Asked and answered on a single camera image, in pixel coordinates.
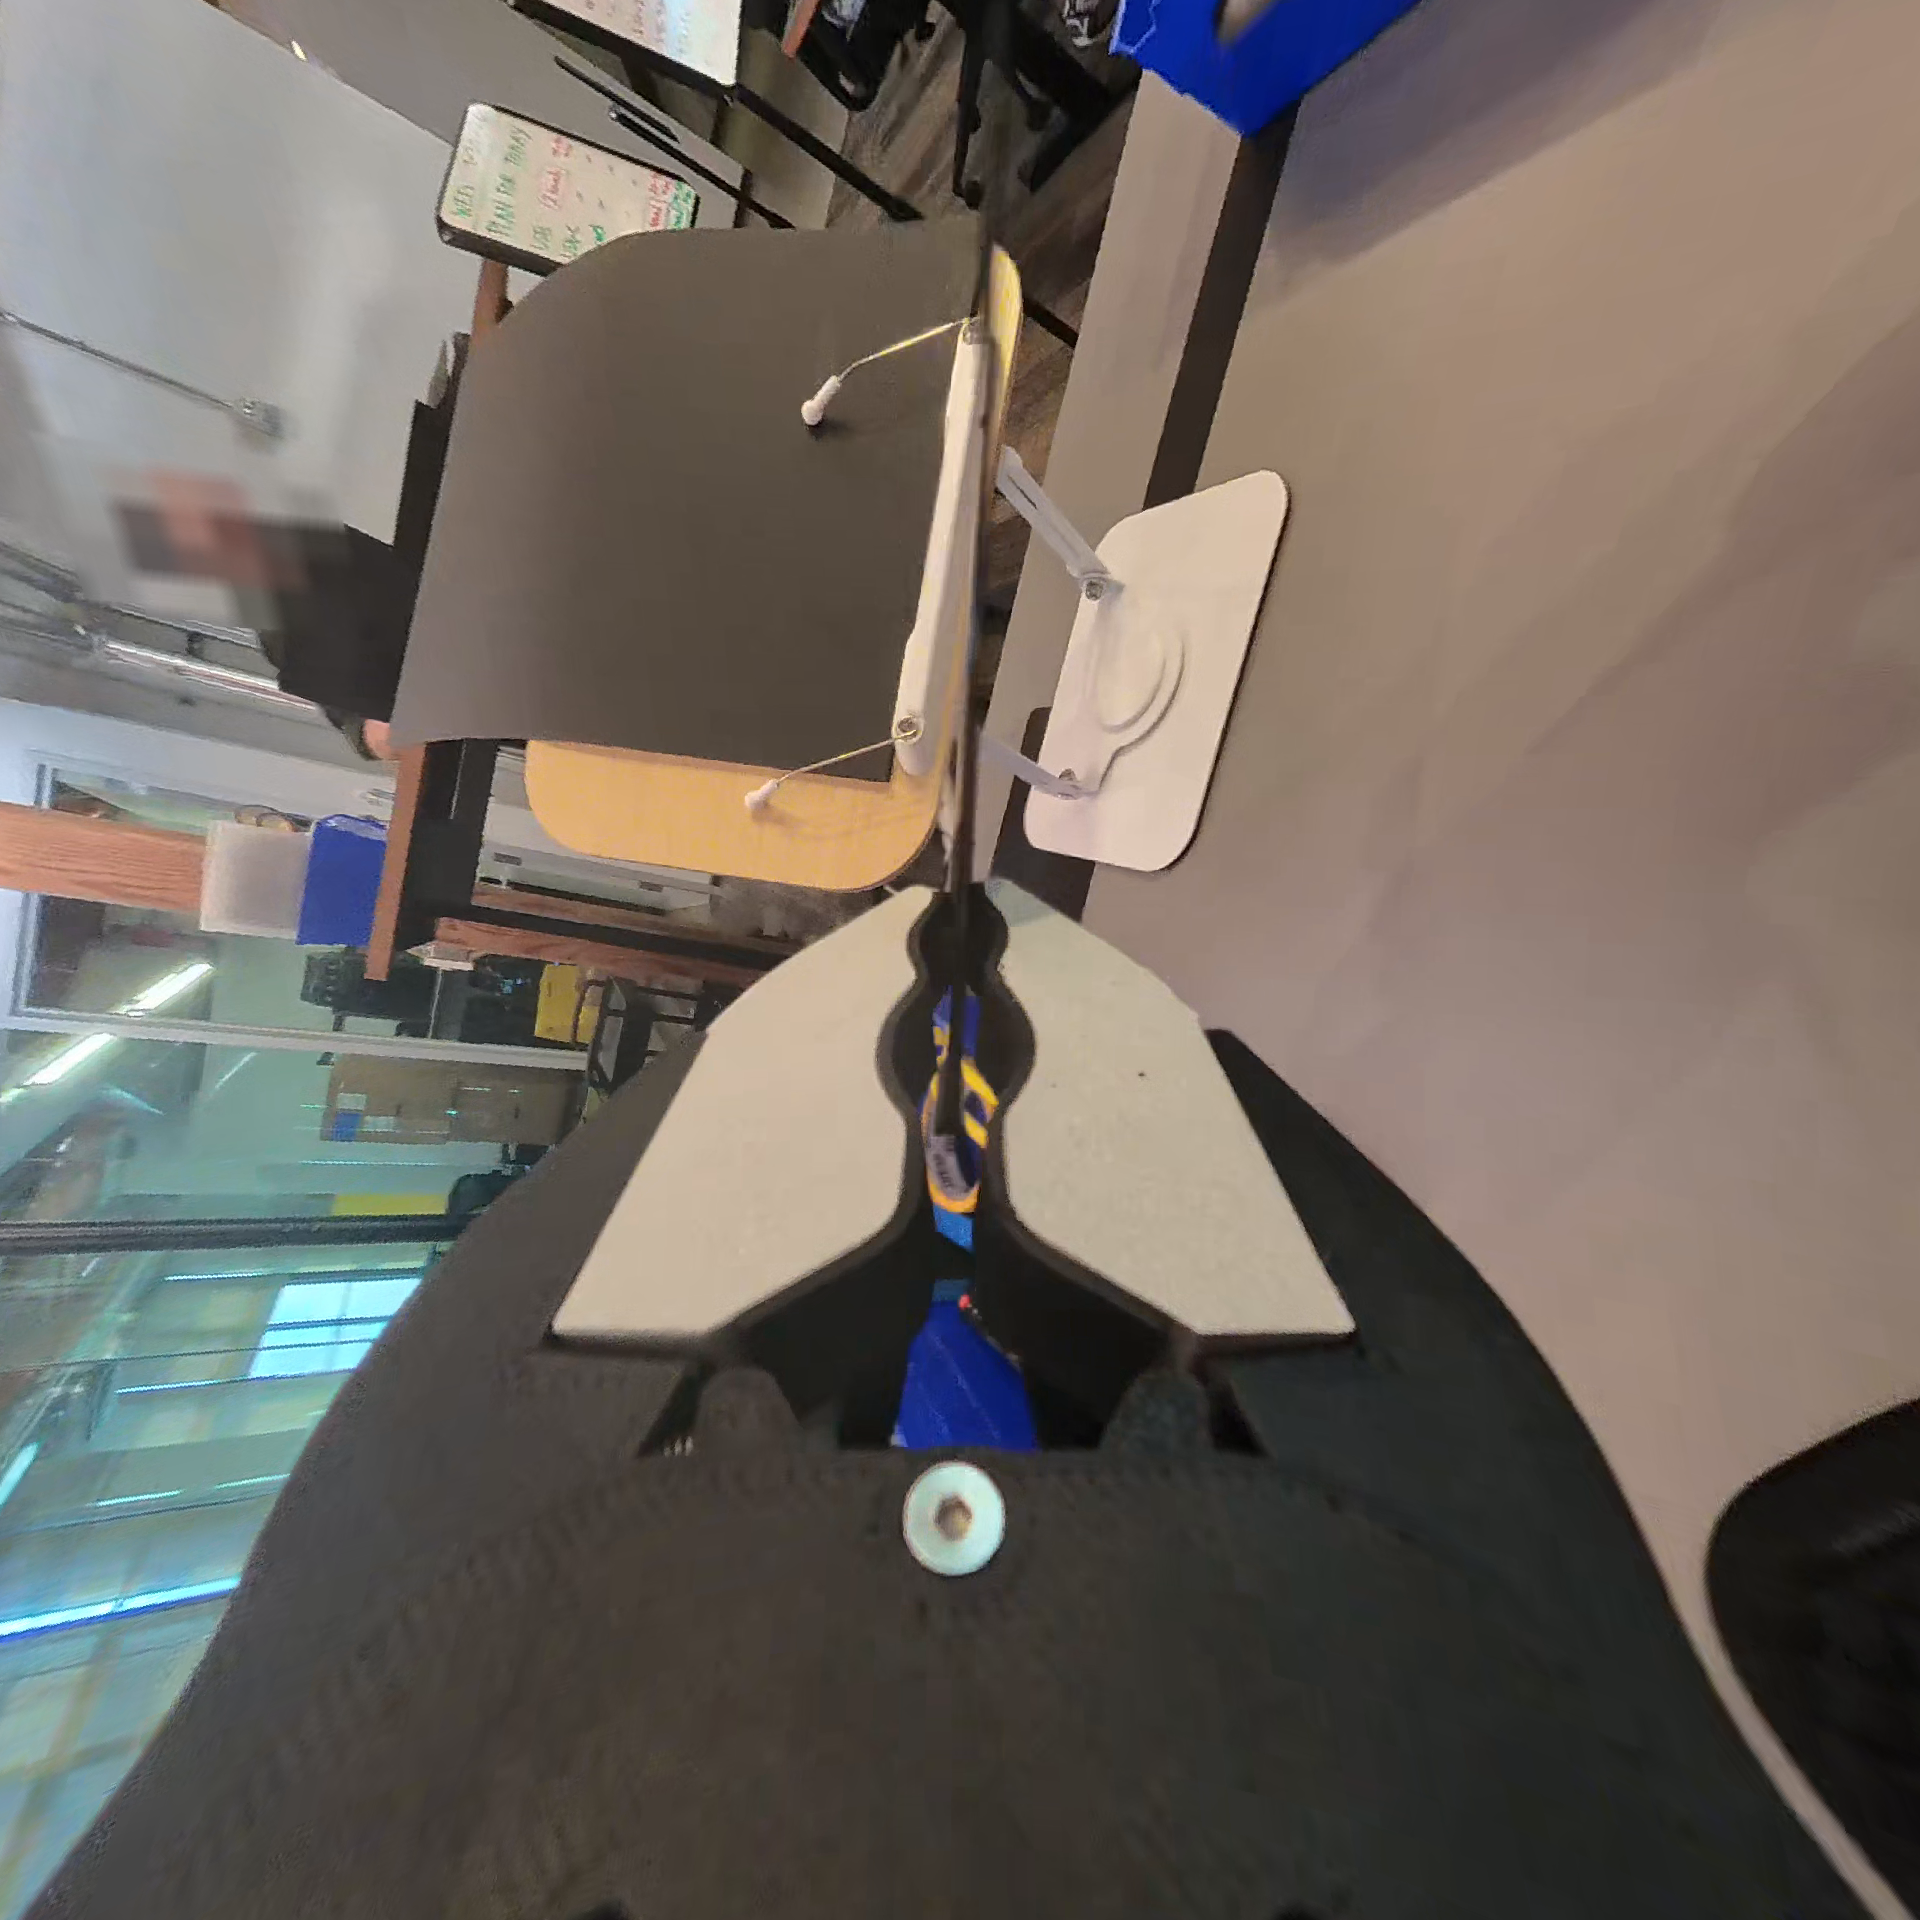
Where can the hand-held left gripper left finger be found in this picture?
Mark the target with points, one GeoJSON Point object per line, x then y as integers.
{"type": "Point", "coordinates": [753, 1185]}

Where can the black backdrop board stand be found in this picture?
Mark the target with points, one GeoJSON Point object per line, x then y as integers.
{"type": "Point", "coordinates": [663, 510]}

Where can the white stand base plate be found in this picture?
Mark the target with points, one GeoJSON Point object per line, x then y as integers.
{"type": "Point", "coordinates": [1173, 663]}

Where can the whiteboard easel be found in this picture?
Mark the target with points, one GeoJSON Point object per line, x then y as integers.
{"type": "Point", "coordinates": [572, 195]}
{"type": "Point", "coordinates": [647, 39]}

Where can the thin black plastic strip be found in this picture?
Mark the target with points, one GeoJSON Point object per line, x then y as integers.
{"type": "Point", "coordinates": [963, 1157]}

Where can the blue plastic bin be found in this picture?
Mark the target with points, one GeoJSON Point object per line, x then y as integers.
{"type": "Point", "coordinates": [1246, 46]}

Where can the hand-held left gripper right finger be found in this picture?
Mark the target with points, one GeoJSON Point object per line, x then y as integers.
{"type": "Point", "coordinates": [1173, 1185]}

